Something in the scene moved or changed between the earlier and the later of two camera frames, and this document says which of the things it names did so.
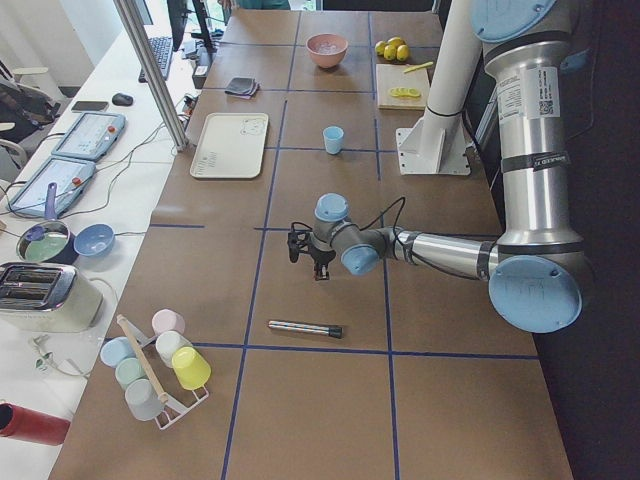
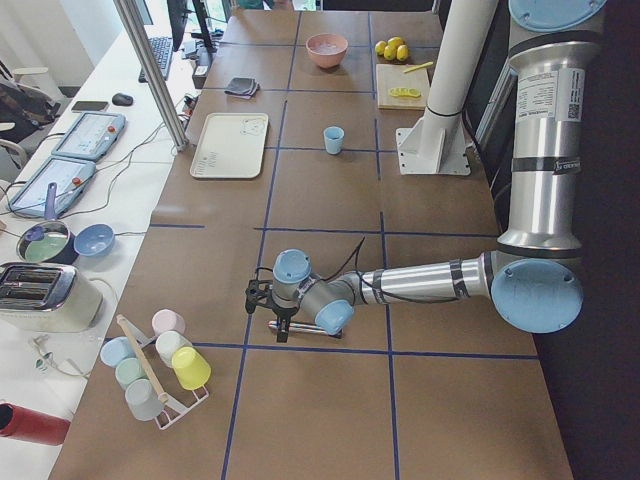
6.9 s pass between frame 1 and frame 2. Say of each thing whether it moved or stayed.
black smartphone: stayed
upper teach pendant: stayed
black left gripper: moved
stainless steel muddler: stayed
